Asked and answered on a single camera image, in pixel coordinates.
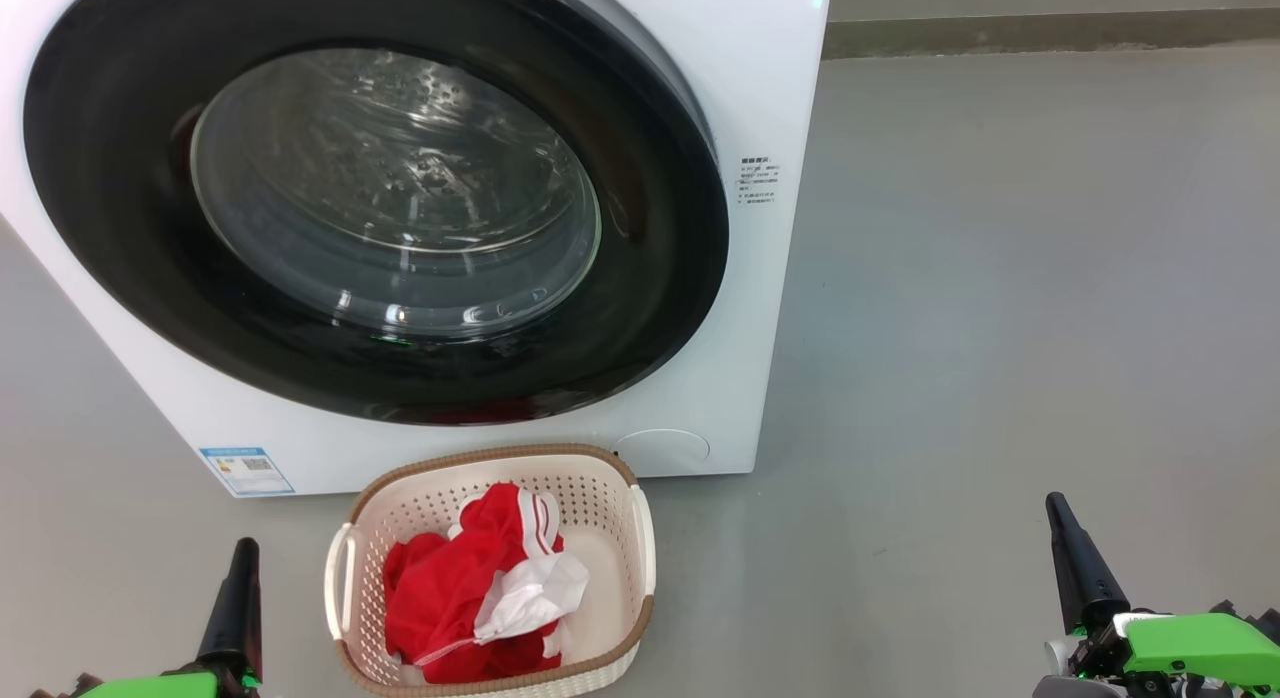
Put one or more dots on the white front-load washing machine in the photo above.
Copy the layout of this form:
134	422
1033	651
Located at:
760	308

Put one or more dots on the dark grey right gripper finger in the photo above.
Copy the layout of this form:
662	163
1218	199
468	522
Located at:
1085	583

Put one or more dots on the red and white garment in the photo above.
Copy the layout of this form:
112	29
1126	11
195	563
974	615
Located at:
450	588

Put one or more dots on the blue energy label sticker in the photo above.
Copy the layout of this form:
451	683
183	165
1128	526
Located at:
247	470

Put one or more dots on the cream perforated laundry basket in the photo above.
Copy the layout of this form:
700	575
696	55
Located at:
610	538

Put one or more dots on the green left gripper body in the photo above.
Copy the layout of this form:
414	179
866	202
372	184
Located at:
160	686

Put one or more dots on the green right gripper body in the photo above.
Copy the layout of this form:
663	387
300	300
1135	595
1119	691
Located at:
1200	648

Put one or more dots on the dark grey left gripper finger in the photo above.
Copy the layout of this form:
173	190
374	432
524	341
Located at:
238	618

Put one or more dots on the round drain filter cover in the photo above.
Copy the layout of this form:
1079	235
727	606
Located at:
662	450

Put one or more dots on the round glass washer door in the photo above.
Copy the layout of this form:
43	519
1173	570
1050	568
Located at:
120	238

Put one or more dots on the printed text label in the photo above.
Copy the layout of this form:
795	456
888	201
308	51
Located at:
760	181

